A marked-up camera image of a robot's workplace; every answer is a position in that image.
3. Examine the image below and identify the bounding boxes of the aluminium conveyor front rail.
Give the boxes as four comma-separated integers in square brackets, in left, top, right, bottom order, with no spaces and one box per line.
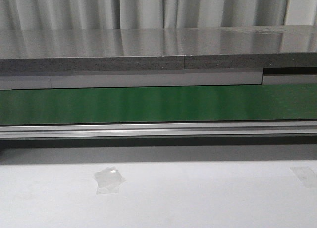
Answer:
[0,120,317,139]

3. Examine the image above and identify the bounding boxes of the clear tape strip right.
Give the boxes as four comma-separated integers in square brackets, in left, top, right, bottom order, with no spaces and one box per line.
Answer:
[290,167,317,188]

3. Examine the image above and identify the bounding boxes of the grey conveyor back guard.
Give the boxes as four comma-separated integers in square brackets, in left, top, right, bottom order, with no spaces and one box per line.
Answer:
[0,67,317,90]

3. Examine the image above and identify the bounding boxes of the green conveyor belt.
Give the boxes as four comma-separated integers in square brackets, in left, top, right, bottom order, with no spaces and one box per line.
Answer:
[0,84,317,125]

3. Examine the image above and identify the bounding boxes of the clear tape patch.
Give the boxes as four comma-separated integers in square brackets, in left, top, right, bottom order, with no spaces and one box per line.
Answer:
[94,167,126,195]

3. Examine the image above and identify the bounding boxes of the white pleated curtain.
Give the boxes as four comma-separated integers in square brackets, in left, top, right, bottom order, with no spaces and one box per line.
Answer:
[0,0,317,30]

